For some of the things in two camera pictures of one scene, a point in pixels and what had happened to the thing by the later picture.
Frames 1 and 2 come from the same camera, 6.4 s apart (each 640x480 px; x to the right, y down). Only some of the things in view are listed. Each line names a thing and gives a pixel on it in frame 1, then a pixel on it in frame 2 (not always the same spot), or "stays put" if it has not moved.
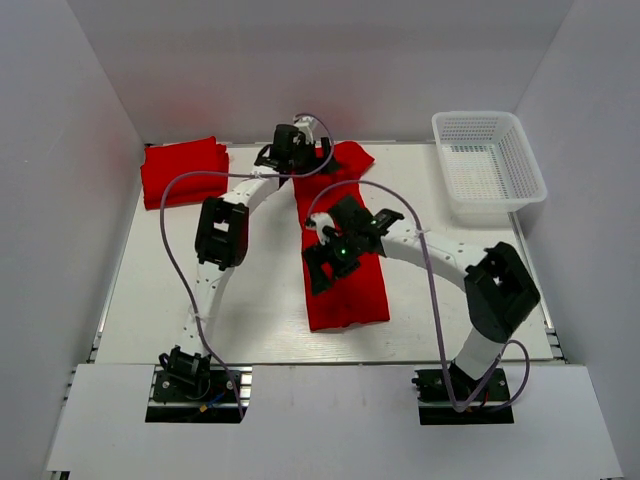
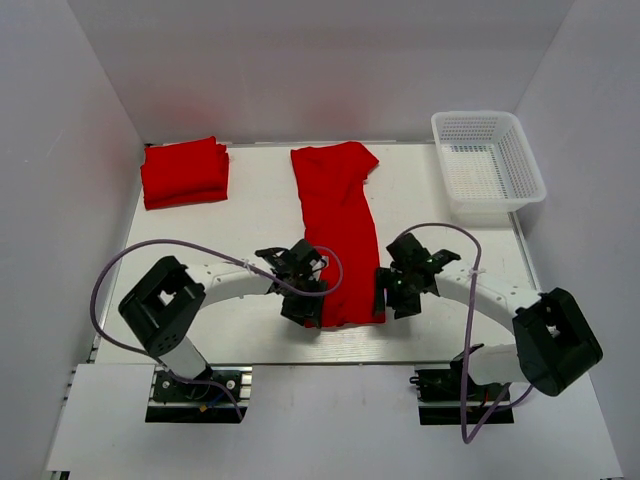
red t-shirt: [359, 295] stays put
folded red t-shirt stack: [163, 161] stays put
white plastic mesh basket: [486, 164] stays put
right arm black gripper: [318, 255] → [382, 280]
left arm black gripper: [318, 163] → [311, 308]
